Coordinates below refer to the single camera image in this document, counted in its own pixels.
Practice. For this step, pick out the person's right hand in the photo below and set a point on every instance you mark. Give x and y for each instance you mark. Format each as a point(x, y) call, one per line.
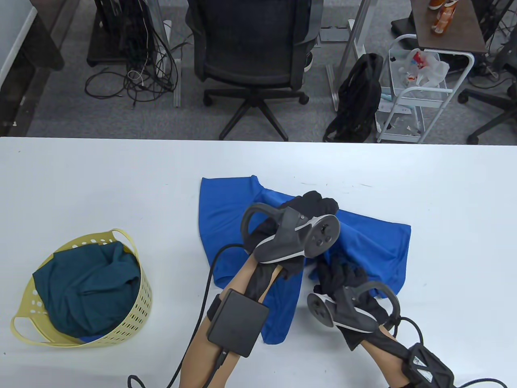
point(343, 277)

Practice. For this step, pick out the person's left forearm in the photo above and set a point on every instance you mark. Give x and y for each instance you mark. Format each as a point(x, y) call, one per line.
point(238, 279)

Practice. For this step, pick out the blue t-shirt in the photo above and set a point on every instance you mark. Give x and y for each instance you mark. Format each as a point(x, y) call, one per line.
point(226, 210)

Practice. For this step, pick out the black computer tower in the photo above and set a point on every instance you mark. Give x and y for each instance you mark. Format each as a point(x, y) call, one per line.
point(121, 24)

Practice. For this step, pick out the black mesh office chair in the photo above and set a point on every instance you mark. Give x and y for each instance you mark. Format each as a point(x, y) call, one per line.
point(250, 40)

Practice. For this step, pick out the orange bottle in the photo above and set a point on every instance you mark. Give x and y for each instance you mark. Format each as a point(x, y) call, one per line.
point(435, 4)
point(442, 20)

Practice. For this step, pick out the white plastic bag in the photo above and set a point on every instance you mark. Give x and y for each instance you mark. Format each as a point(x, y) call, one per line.
point(434, 68)

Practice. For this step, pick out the person's left hand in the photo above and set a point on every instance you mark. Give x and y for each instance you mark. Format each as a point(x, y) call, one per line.
point(311, 204)

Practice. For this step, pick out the brown side table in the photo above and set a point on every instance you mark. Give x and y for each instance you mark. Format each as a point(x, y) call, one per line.
point(464, 28)

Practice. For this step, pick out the black right forearm sensor module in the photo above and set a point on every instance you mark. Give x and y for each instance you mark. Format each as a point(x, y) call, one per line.
point(428, 367)

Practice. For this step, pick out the white utility cart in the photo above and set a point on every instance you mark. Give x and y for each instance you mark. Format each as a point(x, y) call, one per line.
point(428, 99)

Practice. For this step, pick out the black backpack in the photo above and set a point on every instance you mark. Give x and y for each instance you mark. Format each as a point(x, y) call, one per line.
point(359, 101)

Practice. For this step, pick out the person's right forearm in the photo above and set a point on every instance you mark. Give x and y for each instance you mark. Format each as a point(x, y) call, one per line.
point(379, 359)

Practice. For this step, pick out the black flat stand base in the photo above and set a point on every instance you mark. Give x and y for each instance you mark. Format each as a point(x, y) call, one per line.
point(404, 26)

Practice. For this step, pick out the black left forearm box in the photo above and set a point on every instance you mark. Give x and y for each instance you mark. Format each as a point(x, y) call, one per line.
point(238, 323)

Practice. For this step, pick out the grey metal base plate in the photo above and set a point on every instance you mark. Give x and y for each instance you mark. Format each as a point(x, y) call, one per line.
point(333, 35)

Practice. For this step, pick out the yellow laundry basket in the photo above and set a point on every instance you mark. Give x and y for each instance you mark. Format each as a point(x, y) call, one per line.
point(133, 307)

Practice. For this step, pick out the dark teal towel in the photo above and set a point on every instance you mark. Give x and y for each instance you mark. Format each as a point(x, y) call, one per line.
point(89, 287)

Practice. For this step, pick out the grey metal desk leg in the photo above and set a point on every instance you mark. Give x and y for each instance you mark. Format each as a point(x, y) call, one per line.
point(177, 85)
point(334, 93)

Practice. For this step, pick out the black swivel chair base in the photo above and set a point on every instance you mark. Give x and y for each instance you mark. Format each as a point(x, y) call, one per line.
point(484, 99)

